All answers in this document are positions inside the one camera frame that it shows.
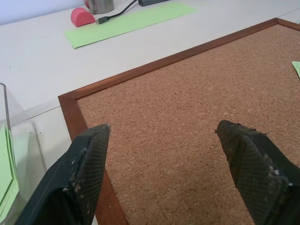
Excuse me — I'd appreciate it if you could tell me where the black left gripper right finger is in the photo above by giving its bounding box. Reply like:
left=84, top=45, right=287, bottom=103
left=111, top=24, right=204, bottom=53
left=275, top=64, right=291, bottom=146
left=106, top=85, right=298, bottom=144
left=215, top=120, right=300, bottom=225

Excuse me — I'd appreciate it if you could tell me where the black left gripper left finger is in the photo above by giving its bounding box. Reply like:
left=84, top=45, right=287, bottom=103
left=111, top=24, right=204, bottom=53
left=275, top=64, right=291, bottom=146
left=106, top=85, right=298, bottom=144
left=14, top=123, right=111, bottom=225

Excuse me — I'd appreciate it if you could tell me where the wood-framed cork board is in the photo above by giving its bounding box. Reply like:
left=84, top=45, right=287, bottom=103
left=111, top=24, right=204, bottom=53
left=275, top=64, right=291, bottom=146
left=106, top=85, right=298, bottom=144
left=58, top=17, right=300, bottom=225

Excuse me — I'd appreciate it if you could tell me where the green note on board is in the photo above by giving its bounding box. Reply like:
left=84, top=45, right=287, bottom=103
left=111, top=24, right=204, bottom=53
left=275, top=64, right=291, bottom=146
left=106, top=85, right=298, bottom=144
left=291, top=60, right=300, bottom=79

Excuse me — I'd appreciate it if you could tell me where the clear acrylic box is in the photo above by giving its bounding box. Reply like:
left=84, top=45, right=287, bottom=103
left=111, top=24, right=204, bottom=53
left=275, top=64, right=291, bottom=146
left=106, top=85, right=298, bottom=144
left=0, top=82, right=47, bottom=225

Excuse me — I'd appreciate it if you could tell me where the green paper stack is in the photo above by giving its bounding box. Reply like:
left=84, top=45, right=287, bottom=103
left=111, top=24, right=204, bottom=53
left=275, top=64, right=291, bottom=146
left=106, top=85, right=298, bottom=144
left=0, top=123, right=19, bottom=220

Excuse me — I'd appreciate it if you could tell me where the pink half-round block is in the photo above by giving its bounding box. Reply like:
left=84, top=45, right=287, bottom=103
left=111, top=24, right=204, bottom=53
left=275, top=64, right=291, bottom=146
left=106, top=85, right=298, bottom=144
left=70, top=7, right=96, bottom=28

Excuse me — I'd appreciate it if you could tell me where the long green paper strip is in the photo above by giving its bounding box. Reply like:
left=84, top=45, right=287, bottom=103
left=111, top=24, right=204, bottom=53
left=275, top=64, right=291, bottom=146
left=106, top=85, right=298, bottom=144
left=64, top=3, right=197, bottom=49

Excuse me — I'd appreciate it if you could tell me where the silver metal cup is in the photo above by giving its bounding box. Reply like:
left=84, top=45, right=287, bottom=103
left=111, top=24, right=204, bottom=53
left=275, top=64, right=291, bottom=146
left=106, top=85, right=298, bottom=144
left=87, top=0, right=115, bottom=15

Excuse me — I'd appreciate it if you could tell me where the dark flat device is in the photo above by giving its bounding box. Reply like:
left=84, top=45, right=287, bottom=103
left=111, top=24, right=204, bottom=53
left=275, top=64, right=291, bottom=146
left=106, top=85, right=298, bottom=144
left=137, top=0, right=171, bottom=7

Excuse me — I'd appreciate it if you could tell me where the black usb cable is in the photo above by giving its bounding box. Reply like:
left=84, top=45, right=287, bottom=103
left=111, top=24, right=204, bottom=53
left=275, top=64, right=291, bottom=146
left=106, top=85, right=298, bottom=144
left=95, top=0, right=139, bottom=25

